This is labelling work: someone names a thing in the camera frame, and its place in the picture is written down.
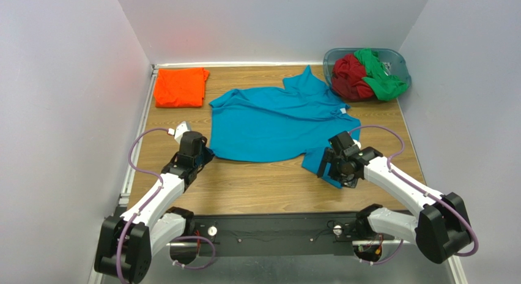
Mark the blue t shirt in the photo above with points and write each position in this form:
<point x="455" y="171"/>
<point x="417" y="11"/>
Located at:
<point x="272" y="124"/>

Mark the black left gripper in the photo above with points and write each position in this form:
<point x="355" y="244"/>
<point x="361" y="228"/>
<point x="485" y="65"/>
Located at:
<point x="204" y="156"/>

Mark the translucent teal plastic bin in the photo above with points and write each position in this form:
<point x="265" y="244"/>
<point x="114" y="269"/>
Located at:
<point x="395" y="64"/>

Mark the folded orange t shirt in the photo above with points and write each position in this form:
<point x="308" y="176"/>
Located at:
<point x="184" y="88"/>

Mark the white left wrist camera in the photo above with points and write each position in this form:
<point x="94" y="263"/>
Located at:
<point x="178" y="132"/>

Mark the aluminium left side rail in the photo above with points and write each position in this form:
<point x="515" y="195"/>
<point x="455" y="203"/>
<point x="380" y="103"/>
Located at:
<point x="125" y="192"/>

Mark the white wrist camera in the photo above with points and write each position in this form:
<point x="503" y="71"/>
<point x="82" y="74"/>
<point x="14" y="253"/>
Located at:
<point x="178" y="132"/>
<point x="355" y="145"/>

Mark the aluminium front frame rail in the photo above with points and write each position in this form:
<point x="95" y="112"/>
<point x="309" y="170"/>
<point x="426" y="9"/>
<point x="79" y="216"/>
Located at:
<point x="435" y="234"/>

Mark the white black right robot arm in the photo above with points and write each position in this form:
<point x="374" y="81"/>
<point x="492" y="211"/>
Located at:
<point x="415" y="202"/>

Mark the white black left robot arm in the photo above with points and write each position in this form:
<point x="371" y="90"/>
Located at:
<point x="128" y="242"/>

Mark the dark red t shirt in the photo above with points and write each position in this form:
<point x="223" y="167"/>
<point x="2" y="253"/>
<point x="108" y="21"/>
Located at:
<point x="347" y="79"/>

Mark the green t shirt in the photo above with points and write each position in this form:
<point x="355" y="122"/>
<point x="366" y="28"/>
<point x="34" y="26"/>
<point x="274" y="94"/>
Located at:
<point x="385" y="87"/>

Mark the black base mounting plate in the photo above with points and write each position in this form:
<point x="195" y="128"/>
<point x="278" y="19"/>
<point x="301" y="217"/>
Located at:
<point x="319" y="233"/>

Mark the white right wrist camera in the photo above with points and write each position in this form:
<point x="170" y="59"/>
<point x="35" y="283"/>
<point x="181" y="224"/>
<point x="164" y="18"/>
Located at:
<point x="355" y="145"/>

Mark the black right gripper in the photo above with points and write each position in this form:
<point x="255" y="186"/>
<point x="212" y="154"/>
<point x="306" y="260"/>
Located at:
<point x="325" y="163"/>

